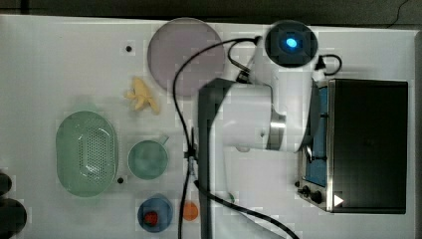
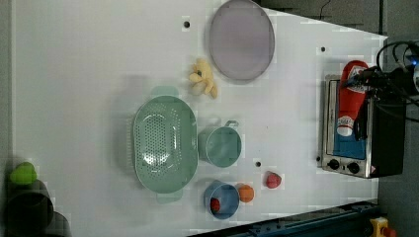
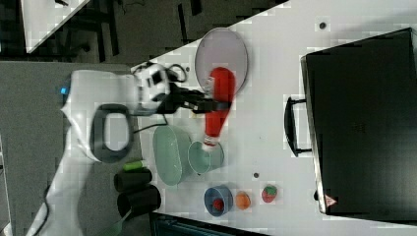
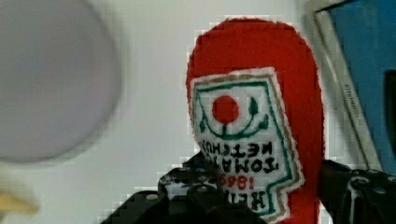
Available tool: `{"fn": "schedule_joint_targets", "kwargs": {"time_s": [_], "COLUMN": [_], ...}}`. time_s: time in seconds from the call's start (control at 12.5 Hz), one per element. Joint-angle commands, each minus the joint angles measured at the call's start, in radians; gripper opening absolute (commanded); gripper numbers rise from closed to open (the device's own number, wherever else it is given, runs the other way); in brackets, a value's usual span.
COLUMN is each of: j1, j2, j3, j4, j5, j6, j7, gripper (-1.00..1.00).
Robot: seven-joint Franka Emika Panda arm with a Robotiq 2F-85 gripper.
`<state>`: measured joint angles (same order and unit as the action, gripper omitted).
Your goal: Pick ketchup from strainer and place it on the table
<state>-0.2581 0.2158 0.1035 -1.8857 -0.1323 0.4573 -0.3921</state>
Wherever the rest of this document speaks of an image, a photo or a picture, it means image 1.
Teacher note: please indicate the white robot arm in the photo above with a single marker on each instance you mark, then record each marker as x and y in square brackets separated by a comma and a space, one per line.
[273, 111]

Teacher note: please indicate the green oval strainer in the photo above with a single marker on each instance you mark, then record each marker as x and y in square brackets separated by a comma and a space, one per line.
[86, 151]

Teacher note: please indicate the green mug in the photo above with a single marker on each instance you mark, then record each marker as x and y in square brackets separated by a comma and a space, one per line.
[148, 159]

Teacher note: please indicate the yellow banana toy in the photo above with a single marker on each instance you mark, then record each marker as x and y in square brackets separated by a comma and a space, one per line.
[141, 96]

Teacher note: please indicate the red strawberry toy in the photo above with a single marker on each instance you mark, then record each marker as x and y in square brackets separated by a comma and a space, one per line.
[232, 198]

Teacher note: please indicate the lilac round plate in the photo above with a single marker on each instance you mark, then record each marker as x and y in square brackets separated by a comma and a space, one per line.
[173, 44]

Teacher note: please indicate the orange toy fruit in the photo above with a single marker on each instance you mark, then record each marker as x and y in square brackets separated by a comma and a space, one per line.
[190, 211]

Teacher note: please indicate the blue bowl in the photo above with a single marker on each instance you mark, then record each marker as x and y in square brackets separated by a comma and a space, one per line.
[162, 206]

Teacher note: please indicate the small red toy fruit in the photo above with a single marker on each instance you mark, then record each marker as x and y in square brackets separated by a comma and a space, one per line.
[150, 218]

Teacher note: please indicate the black toaster oven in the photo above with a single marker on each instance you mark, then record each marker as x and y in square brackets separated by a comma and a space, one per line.
[357, 160]

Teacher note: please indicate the black cylinder near edge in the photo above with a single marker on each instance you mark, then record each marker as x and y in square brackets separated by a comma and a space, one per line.
[5, 183]

